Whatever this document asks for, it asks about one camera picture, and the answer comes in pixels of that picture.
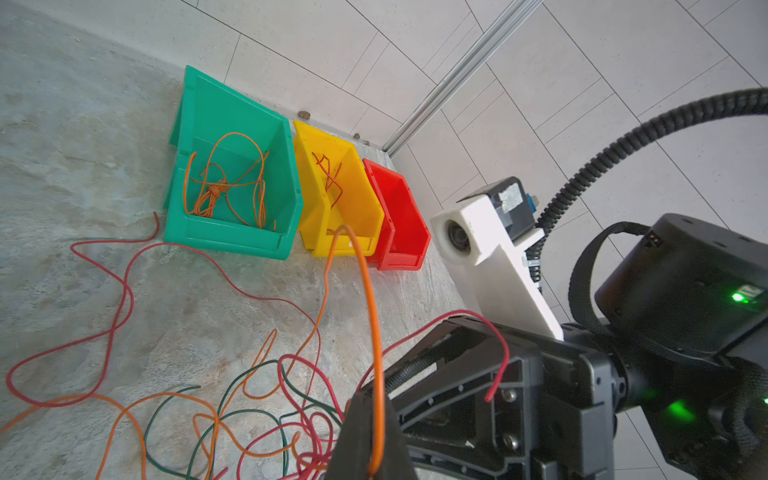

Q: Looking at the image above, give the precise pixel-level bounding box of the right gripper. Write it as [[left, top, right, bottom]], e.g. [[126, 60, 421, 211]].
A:
[[384, 316, 627, 479]]

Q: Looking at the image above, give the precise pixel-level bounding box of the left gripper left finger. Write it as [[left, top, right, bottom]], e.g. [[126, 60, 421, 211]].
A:
[[324, 393, 384, 480]]

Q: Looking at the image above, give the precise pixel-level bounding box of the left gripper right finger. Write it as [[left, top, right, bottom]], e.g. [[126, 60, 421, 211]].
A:
[[379, 398, 418, 480]]

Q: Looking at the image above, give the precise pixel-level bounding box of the orange cable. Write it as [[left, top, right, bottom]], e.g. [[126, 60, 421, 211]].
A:
[[182, 131, 277, 232], [191, 179, 232, 218], [0, 224, 386, 480]]

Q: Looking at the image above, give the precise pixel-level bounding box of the red cable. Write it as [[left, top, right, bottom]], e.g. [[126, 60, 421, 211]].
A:
[[311, 151, 346, 209], [4, 211, 511, 480]]

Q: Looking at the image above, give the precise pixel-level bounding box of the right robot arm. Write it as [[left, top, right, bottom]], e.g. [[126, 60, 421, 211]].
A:
[[382, 87, 767, 479]]

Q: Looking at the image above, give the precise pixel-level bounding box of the red plastic bin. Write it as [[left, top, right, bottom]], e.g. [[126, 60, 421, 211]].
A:
[[363, 159, 431, 271]]

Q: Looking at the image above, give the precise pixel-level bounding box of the yellow plastic bin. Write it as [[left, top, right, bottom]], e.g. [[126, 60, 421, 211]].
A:
[[294, 120, 385, 257]]

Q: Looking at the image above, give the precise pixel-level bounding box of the green plastic bin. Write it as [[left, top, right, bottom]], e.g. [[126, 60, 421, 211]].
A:
[[164, 66, 303, 260]]

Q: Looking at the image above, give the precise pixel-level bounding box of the dark green cable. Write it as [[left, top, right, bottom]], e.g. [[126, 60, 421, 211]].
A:
[[142, 359, 346, 480]]

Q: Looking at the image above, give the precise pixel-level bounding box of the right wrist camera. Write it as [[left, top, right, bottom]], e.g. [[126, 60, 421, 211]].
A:
[[430, 176, 563, 340]]

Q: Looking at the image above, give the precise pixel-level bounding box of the coiled orange cable in bin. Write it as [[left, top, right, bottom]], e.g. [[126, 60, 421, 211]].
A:
[[191, 179, 232, 218]]

